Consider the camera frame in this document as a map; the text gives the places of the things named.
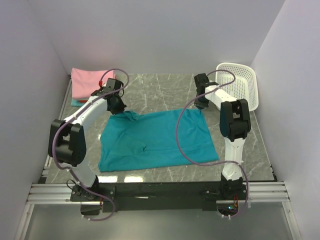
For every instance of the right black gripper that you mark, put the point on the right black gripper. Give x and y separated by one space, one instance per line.
198 104

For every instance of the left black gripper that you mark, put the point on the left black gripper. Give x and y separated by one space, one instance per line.
119 109

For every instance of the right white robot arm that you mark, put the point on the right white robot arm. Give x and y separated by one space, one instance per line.
234 122

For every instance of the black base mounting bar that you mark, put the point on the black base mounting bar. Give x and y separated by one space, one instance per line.
142 196

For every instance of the pink folded t-shirt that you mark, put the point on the pink folded t-shirt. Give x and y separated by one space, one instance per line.
84 83

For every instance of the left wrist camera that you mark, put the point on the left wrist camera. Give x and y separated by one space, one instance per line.
101 83

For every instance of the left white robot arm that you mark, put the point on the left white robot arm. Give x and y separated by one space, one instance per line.
67 143

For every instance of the white perforated plastic basket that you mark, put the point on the white perforated plastic basket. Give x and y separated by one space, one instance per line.
245 85

